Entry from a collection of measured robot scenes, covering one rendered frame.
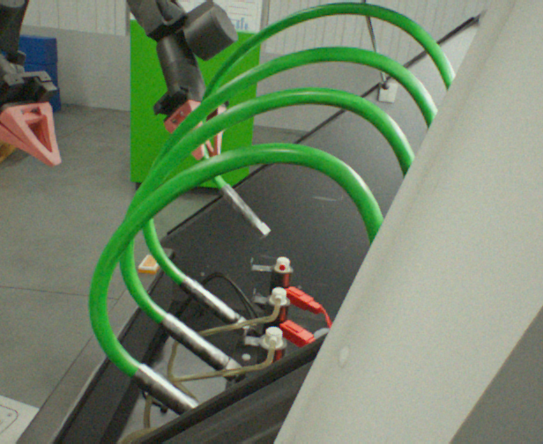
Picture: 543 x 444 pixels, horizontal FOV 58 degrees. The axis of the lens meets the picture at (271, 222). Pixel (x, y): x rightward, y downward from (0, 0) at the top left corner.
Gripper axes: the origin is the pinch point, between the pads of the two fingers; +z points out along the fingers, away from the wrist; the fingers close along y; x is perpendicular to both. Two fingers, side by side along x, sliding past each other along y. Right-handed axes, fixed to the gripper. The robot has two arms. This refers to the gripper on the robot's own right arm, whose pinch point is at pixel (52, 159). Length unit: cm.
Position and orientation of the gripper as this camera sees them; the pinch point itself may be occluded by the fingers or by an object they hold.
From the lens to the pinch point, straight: 67.3
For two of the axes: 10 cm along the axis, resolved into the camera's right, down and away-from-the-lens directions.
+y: 7.4, -4.9, -4.7
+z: 5.9, 8.1, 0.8
